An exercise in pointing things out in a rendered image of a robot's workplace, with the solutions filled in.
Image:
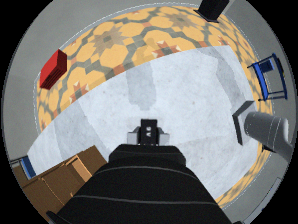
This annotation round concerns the brown wooden chest of drawers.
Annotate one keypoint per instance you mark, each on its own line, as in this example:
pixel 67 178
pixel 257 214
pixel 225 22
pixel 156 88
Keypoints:
pixel 40 176

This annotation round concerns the brown wooden drawer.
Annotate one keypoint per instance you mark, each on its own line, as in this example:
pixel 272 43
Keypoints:
pixel 62 185
pixel 88 162
pixel 41 199

